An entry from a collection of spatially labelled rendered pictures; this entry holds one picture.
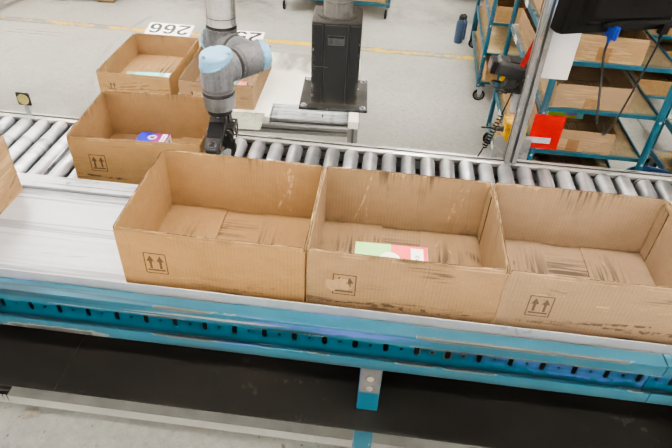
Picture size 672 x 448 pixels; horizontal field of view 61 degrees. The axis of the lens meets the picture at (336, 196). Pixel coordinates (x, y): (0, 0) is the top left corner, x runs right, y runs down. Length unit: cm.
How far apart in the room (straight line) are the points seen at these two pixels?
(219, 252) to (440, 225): 56
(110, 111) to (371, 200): 103
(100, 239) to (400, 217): 72
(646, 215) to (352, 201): 68
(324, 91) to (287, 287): 114
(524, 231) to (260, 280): 65
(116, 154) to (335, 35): 86
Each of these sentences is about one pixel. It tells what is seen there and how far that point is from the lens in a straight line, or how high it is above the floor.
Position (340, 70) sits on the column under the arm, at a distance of 215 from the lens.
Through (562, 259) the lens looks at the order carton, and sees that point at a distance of 147.
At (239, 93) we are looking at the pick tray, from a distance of 217.
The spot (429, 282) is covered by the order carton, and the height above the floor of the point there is 100.
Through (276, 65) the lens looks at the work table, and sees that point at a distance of 254.
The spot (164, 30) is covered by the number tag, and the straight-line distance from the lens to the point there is 264.
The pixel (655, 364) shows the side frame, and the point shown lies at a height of 91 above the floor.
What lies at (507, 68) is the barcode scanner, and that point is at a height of 107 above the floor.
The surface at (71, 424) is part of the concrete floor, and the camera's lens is 224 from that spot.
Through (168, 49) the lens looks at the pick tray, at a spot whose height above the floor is 79.
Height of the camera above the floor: 181
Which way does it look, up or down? 37 degrees down
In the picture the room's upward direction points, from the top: 3 degrees clockwise
